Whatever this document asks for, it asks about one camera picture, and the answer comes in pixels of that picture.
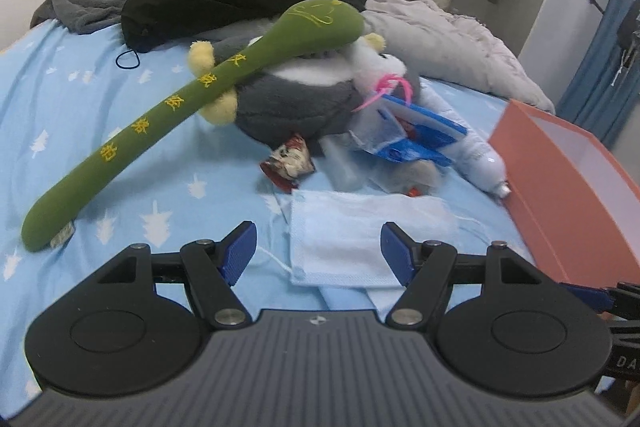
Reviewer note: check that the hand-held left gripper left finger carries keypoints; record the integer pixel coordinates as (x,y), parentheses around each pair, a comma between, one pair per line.
(240,252)

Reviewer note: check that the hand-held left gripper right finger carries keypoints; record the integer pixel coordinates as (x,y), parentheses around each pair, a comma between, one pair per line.
(395,252)

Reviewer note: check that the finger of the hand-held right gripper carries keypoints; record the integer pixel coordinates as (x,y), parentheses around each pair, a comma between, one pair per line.
(585,294)

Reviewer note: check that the blue face mask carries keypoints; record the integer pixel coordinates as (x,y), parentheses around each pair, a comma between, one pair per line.
(350,237)

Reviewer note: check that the orange cardboard box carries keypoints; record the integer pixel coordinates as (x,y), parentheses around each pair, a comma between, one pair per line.
(550,207)

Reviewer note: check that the red snack packet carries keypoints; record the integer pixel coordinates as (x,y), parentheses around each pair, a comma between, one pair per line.
(290,162)

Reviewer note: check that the blue tissue packet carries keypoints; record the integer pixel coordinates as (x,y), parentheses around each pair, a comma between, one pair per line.
(420,132)

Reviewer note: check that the white plastic bottle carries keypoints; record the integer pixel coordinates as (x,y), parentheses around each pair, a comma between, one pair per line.
(480,162)

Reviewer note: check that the green plush stick toy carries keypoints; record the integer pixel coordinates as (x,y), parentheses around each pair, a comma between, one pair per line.
(150,122)

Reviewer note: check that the grey penguin plush toy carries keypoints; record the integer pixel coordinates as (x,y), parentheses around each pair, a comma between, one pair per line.
(295,102)

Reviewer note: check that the pink ribbon toy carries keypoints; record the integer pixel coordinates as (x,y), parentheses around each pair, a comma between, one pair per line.
(387,89)

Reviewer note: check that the blue curtain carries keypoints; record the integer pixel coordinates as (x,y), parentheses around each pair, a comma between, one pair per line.
(590,82)

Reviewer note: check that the blue printed bed sheet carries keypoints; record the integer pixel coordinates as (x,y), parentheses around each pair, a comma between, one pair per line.
(75,107)

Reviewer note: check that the light grey duvet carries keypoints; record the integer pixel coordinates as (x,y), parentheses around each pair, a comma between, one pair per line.
(450,37)

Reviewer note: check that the grey hanging jacket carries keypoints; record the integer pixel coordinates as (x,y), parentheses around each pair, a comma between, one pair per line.
(629,27)

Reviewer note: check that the dark grey fleece blanket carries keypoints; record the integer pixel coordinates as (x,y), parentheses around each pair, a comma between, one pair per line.
(85,7)

